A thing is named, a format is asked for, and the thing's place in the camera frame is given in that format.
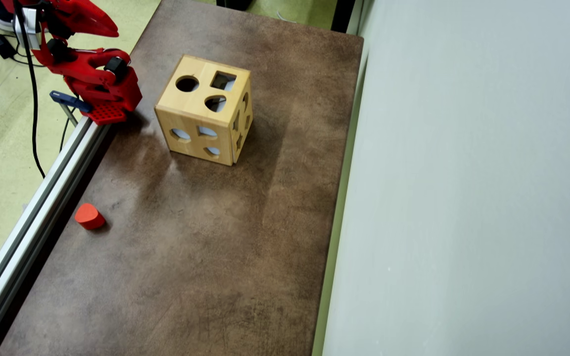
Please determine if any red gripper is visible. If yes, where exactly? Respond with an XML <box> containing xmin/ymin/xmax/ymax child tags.
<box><xmin>35</xmin><ymin>0</ymin><xmax>119</xmax><ymax>40</ymax></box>

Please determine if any wooden shape sorter box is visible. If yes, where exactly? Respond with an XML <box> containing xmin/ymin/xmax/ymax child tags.
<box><xmin>154</xmin><ymin>54</ymin><xmax>253</xmax><ymax>166</ymax></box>

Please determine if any blue clamp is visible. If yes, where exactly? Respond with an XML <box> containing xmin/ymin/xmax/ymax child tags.
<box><xmin>49</xmin><ymin>90</ymin><xmax>93</xmax><ymax>127</ymax></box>

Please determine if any white and black shoe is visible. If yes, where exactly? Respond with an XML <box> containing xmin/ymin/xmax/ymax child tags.
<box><xmin>0</xmin><ymin>0</ymin><xmax>17</xmax><ymax>33</ymax></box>

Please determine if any black power adapter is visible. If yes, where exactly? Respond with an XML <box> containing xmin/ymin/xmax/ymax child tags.
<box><xmin>0</xmin><ymin>34</ymin><xmax>17</xmax><ymax>60</ymax></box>

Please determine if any dark object on floor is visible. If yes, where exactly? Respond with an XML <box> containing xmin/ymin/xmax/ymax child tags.
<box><xmin>216</xmin><ymin>0</ymin><xmax>254</xmax><ymax>11</ymax></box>

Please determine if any red rounded triangular block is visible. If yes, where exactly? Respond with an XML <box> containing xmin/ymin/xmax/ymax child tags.
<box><xmin>74</xmin><ymin>203</ymin><xmax>106</xmax><ymax>230</ymax></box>

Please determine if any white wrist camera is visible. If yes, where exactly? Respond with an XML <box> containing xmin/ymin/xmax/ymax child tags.
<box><xmin>18</xmin><ymin>7</ymin><xmax>42</xmax><ymax>51</ymax></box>

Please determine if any thin black floor cable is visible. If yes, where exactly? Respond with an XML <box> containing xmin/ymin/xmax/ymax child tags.
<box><xmin>0</xmin><ymin>22</ymin><xmax>48</xmax><ymax>68</ymax></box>

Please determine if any thick black camera cable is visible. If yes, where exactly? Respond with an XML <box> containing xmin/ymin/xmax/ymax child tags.
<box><xmin>13</xmin><ymin>2</ymin><xmax>47</xmax><ymax>179</ymax></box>

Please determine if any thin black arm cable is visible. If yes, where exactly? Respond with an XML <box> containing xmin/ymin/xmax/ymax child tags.
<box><xmin>59</xmin><ymin>118</ymin><xmax>71</xmax><ymax>153</ymax></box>

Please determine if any aluminium profile rail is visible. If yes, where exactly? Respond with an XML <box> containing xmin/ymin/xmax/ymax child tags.
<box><xmin>0</xmin><ymin>116</ymin><xmax>111</xmax><ymax>356</ymax></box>

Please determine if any black vertical post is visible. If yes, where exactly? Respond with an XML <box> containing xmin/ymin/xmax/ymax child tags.
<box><xmin>331</xmin><ymin>0</ymin><xmax>356</xmax><ymax>34</ymax></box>

